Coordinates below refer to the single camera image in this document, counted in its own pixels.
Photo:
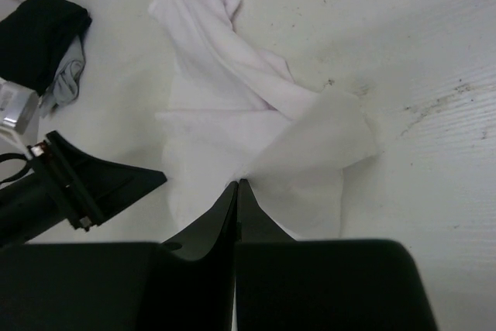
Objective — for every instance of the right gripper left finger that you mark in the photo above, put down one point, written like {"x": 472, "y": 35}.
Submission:
{"x": 210, "y": 238}

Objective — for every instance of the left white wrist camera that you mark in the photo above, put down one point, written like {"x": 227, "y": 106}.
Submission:
{"x": 18, "y": 109}

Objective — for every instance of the folded black tank top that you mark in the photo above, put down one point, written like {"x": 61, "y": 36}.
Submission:
{"x": 35, "y": 38}

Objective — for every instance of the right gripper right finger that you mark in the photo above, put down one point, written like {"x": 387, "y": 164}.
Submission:
{"x": 253, "y": 224}

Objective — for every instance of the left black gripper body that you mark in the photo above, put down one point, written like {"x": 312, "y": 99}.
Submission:
{"x": 46, "y": 192}

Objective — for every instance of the folded grey tank top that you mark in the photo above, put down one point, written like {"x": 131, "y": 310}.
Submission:
{"x": 65, "y": 86}

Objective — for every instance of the white tank top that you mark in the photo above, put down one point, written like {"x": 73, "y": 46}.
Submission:
{"x": 235, "y": 112}

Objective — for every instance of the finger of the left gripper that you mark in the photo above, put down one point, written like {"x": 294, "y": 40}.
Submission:
{"x": 94, "y": 191}

